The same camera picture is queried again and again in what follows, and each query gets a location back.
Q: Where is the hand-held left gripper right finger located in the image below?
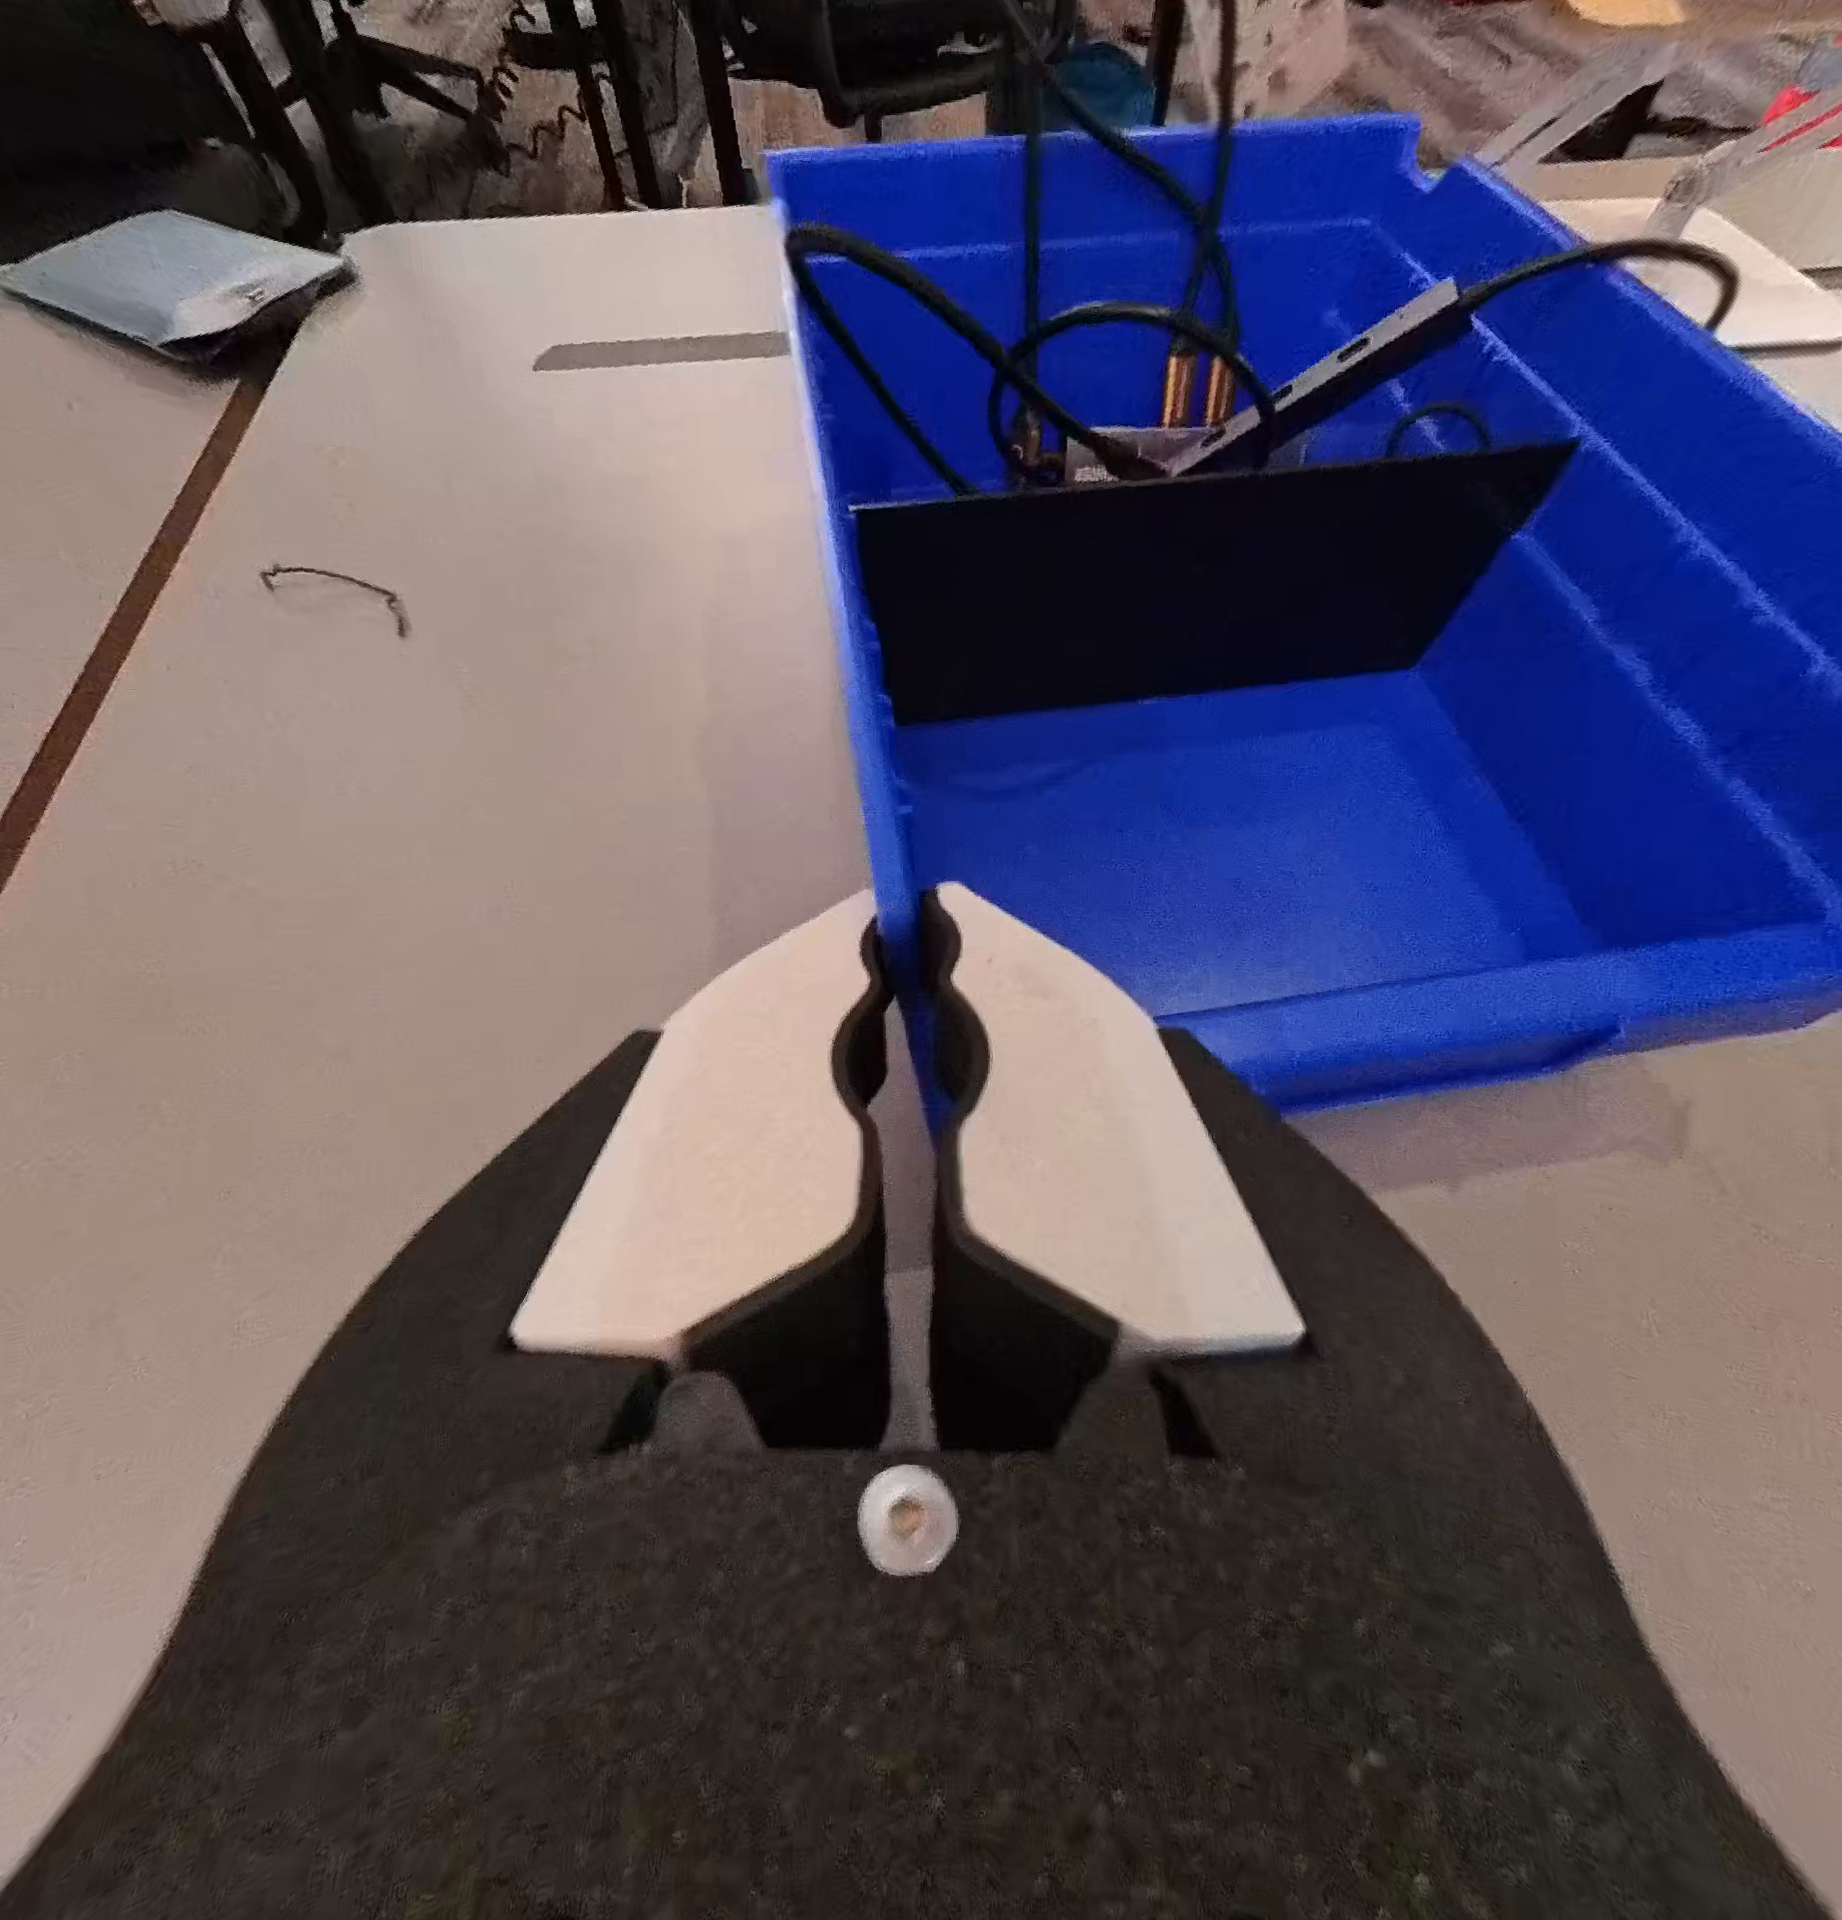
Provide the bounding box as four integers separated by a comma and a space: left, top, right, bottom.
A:
921, 883, 1310, 1450

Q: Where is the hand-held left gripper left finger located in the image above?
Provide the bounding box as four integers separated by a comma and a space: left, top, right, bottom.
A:
508, 885, 896, 1450

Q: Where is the blue storage bin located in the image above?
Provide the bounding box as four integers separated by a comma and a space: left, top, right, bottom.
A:
766, 119, 1842, 1115

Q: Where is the black cable with orange plugs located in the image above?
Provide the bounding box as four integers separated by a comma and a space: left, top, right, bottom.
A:
996, 0, 1245, 488

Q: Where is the grey usb hub with cable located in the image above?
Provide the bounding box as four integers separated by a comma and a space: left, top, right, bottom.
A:
1204, 241, 1744, 469

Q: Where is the grey desk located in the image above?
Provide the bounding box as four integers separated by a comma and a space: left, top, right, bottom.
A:
0, 268, 285, 939
0, 141, 1842, 1920

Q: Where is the black bin divider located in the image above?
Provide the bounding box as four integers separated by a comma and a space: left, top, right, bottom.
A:
852, 440, 1582, 734

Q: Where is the black twist tie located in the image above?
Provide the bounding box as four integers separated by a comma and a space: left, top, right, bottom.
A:
256, 561, 413, 640

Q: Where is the small grey packet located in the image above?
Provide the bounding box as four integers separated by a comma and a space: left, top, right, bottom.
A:
1062, 424, 1208, 486

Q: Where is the grey-blue padded pouch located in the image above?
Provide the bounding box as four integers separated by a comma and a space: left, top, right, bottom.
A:
0, 210, 357, 367

